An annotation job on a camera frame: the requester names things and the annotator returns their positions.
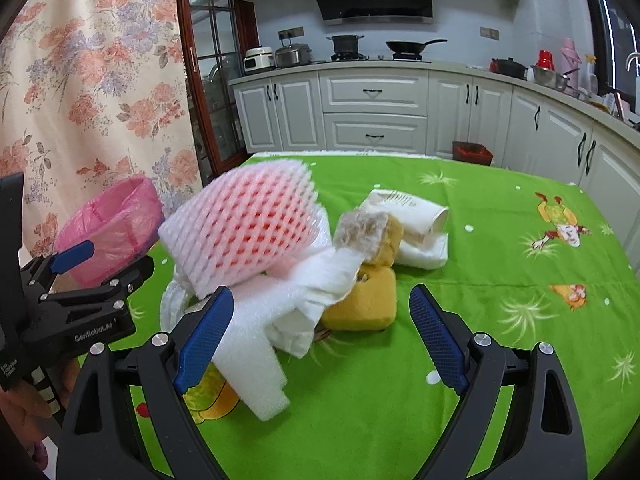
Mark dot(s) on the gas stove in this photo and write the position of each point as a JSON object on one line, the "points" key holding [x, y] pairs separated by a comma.
{"points": [[370, 59]]}

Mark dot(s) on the white tissue paper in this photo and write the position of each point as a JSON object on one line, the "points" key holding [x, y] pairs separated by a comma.
{"points": [[325, 280]]}

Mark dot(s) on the silver pressure cooker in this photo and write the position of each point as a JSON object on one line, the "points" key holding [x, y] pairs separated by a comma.
{"points": [[292, 55]]}

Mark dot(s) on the pink lined trash bin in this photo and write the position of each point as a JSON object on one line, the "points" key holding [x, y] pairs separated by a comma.
{"points": [[115, 215]]}

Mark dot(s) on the floral curtain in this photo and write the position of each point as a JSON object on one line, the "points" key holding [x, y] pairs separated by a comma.
{"points": [[100, 60]]}

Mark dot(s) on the white rice cooker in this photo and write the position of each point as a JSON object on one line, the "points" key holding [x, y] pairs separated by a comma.
{"points": [[258, 59]]}

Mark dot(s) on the person's left hand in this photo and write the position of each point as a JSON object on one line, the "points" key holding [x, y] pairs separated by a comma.
{"points": [[25, 420]]}

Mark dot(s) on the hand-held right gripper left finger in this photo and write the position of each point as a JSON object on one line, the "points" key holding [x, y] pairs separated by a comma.
{"points": [[205, 340]]}

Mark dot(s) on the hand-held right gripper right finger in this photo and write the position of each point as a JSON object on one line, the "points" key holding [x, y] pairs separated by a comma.
{"points": [[440, 340]]}

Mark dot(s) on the spray bottle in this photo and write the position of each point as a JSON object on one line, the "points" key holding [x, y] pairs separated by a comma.
{"points": [[592, 75]]}

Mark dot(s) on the red kettle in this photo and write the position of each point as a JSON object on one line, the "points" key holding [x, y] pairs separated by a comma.
{"points": [[545, 59]]}

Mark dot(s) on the clear plastic wrapper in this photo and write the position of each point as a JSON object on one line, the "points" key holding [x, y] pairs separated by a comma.
{"points": [[357, 232]]}

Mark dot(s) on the steel bowl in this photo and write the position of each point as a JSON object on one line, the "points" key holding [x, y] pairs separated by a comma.
{"points": [[550, 77]]}

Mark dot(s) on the small red lined floor bin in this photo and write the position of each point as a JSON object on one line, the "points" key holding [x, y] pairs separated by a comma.
{"points": [[471, 154]]}

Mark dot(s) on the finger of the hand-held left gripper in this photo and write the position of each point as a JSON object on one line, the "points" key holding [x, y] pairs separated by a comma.
{"points": [[75, 255], [115, 282]]}

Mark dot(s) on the white foam block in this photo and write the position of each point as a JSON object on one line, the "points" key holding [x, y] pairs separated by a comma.
{"points": [[250, 355]]}

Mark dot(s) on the black frying pan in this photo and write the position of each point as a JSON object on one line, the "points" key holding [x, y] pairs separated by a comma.
{"points": [[407, 47]]}

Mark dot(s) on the black cooking pot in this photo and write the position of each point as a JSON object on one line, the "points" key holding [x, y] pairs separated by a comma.
{"points": [[345, 44]]}

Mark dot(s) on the crushed white paper cup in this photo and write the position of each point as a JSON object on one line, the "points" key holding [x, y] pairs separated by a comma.
{"points": [[405, 210]]}

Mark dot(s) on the white foam wrap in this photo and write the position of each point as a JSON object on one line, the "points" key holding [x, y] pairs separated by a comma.
{"points": [[171, 305]]}

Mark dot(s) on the wall outlet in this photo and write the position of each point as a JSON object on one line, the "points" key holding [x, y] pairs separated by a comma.
{"points": [[490, 33], [291, 33]]}

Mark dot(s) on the white pink foam fruit net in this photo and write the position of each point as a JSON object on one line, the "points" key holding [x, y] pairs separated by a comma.
{"points": [[245, 220]]}

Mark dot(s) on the white paper napkin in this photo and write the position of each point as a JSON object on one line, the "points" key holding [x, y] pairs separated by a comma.
{"points": [[425, 252]]}

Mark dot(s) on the white lower kitchen cabinets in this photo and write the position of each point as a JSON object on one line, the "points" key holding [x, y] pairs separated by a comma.
{"points": [[375, 105]]}

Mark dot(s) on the wooden glass door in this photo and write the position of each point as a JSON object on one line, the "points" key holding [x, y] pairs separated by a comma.
{"points": [[210, 85]]}

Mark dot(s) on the green cartoon printed tablecloth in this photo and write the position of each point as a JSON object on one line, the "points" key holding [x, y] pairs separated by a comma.
{"points": [[500, 270]]}

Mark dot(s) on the chrome faucet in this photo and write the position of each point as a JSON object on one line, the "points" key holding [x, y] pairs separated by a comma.
{"points": [[631, 60]]}

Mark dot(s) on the pink thermos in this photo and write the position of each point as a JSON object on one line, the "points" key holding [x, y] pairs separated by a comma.
{"points": [[569, 55]]}

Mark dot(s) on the dark framed window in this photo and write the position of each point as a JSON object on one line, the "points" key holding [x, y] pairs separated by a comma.
{"points": [[610, 25]]}

